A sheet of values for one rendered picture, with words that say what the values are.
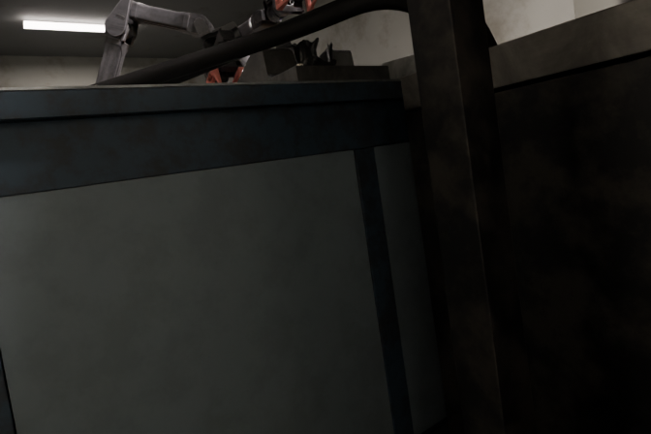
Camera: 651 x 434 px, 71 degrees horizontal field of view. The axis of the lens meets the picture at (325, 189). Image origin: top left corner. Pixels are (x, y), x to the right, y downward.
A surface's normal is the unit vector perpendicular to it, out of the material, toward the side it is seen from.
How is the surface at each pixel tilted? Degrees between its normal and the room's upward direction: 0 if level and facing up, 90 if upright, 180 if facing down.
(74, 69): 90
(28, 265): 90
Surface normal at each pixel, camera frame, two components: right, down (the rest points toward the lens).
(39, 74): 0.59, -0.04
